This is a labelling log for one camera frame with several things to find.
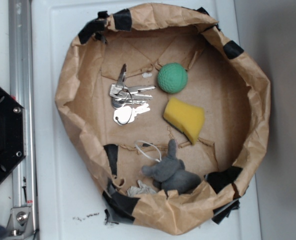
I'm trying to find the metal corner bracket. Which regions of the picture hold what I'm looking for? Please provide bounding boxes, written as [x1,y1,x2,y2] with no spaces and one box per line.
[5,206,36,240]

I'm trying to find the yellow sponge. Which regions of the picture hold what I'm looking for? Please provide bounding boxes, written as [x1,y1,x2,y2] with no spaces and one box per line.
[163,97,205,145]

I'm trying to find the grey plush elephant toy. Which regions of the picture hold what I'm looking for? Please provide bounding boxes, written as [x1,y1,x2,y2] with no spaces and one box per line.
[141,139,202,195]

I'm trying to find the aluminium rail profile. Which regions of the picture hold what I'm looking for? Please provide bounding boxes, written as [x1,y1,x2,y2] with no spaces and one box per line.
[8,0,37,208]

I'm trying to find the silver key bunch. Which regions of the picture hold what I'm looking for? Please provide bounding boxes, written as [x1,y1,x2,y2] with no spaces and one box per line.
[109,64,156,126]

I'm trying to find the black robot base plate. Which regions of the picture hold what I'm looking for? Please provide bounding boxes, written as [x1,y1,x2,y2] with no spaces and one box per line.
[0,87,25,184]

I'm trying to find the green dimpled ball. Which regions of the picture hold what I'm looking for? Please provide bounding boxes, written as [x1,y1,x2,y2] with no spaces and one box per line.
[157,62,188,94]

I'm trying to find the brown paper bag bowl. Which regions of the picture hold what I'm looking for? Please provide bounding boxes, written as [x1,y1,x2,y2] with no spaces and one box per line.
[55,3,271,235]

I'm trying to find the crumpled white paper scrap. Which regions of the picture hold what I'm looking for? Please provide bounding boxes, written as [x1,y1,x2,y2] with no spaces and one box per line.
[126,180,157,197]

